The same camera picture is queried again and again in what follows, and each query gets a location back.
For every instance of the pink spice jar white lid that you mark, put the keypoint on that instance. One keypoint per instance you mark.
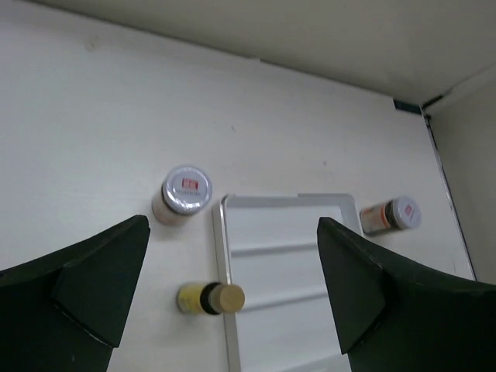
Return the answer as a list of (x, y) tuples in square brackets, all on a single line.
[(184, 192)]

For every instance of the brown spice jar white lid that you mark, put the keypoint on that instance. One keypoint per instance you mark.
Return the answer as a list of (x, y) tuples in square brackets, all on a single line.
[(395, 215)]

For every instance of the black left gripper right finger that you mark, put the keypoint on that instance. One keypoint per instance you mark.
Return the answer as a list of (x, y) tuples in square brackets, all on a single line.
[(394, 314)]

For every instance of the white stepped organizer tray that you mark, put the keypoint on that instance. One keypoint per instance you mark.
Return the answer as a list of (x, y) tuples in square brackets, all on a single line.
[(268, 246)]

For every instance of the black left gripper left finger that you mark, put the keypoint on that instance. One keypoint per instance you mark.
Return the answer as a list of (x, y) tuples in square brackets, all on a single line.
[(67, 310)]

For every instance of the yellow bottle tan cap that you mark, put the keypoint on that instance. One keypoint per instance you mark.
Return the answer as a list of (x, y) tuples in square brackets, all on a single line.
[(213, 298)]

